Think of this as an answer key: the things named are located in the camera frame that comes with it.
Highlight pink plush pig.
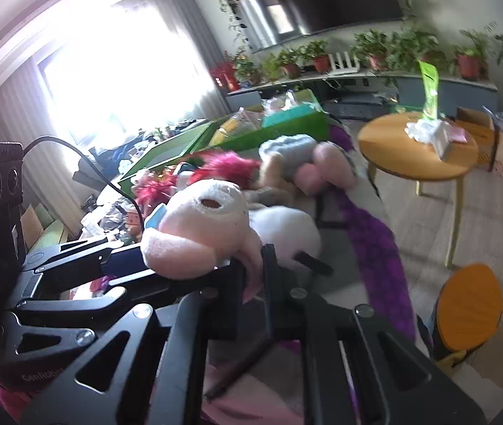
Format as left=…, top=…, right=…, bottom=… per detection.
left=140, top=180, right=323, bottom=302

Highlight green box with clutter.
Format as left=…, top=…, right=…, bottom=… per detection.
left=191, top=89, right=329, bottom=154

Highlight red pink feather toy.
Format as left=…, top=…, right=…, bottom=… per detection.
left=132, top=151, right=261, bottom=206

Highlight small pink teddy bear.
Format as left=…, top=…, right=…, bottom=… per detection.
left=257, top=134, right=356, bottom=197

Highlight empty green box lid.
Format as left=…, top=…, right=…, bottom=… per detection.
left=117, top=122, right=216, bottom=195

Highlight green scouring pad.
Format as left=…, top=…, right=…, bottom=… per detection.
left=261, top=103, right=322, bottom=129

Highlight orange round stool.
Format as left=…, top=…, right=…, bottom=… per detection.
left=435, top=263, right=503, bottom=352

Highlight round wooden side table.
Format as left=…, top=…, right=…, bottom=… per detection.
left=357, top=111, right=478, bottom=269

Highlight potted plant red pot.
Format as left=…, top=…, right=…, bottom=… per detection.
left=276, top=49, right=301, bottom=79
left=452, top=27, right=493, bottom=81
left=300, top=40, right=330, bottom=74
left=233, top=51, right=261, bottom=86

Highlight grey tv cabinet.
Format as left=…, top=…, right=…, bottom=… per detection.
left=227, top=71, right=500, bottom=121

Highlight white gloves on table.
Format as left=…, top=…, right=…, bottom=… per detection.
left=405, top=118, right=450, bottom=152

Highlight white wifi router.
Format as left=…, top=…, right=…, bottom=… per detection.
left=327, top=51, right=361, bottom=75

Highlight brown cardboard box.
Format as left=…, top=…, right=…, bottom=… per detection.
left=455, top=108, right=503, bottom=177

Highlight green snack bag standing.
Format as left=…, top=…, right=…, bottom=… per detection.
left=419, top=61, right=439, bottom=120

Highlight large wall television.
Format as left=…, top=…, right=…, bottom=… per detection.
left=226, top=0, right=405, bottom=52

